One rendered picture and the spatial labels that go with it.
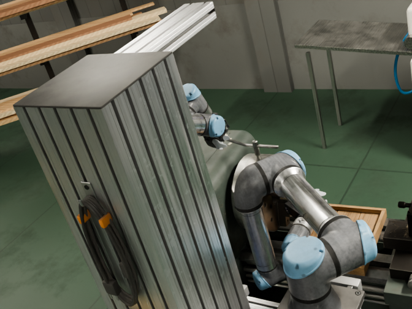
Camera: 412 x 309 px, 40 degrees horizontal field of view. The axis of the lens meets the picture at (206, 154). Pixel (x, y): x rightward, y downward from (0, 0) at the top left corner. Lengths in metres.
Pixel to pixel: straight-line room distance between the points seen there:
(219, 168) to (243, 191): 0.43
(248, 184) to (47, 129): 0.85
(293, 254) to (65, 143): 0.71
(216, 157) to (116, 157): 1.27
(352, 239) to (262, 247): 0.49
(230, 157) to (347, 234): 0.87
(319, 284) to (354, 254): 0.12
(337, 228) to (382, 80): 3.87
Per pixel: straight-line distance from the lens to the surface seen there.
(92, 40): 5.58
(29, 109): 1.21
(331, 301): 1.67
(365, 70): 5.44
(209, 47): 6.02
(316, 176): 4.37
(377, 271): 2.26
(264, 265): 2.06
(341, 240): 1.60
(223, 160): 2.33
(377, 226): 2.39
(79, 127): 1.15
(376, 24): 4.49
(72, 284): 4.13
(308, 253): 1.56
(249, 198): 1.89
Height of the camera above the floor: 2.41
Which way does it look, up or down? 29 degrees down
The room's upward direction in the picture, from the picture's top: 17 degrees counter-clockwise
